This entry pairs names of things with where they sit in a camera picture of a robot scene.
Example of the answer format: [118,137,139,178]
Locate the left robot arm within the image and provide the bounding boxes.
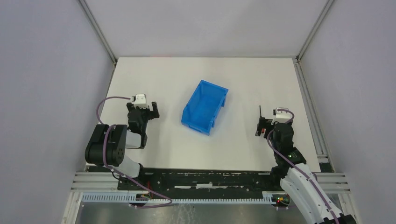
[85,101,160,178]

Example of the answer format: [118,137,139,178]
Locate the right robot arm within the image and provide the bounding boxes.
[255,117,356,224]

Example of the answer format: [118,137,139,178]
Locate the blue plastic bin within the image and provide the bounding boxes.
[181,80,228,135]

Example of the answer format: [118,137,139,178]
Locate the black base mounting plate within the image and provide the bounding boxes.
[136,168,282,199]

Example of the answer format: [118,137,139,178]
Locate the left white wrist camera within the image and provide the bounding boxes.
[131,94,149,109]

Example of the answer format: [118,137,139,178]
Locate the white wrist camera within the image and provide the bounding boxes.
[271,107,293,125]
[131,94,149,109]

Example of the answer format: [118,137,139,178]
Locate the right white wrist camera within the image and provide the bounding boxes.
[271,107,293,125]

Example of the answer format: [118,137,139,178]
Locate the white slotted cable duct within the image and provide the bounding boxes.
[81,192,276,205]

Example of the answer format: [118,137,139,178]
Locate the aluminium frame rails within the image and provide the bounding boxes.
[71,172,119,192]

